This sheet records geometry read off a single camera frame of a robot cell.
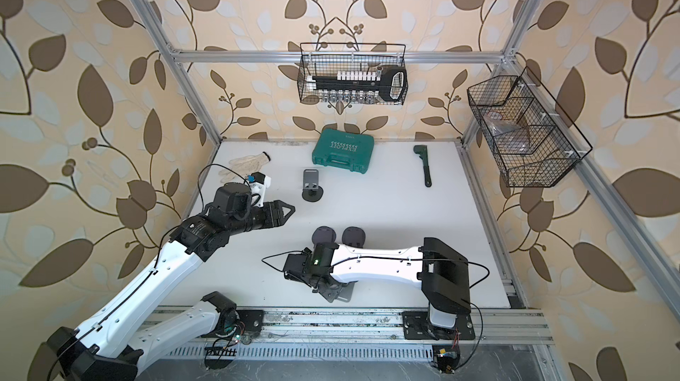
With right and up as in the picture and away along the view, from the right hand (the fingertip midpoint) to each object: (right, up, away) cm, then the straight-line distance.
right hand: (337, 281), depth 76 cm
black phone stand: (-11, +24, +26) cm, 37 cm away
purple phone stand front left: (-5, +10, +16) cm, 20 cm away
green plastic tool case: (+3, +40, +36) cm, 54 cm away
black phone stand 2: (+1, +2, -11) cm, 11 cm away
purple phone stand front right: (+5, +9, +15) cm, 19 cm away
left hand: (-15, +22, -3) cm, 27 cm away
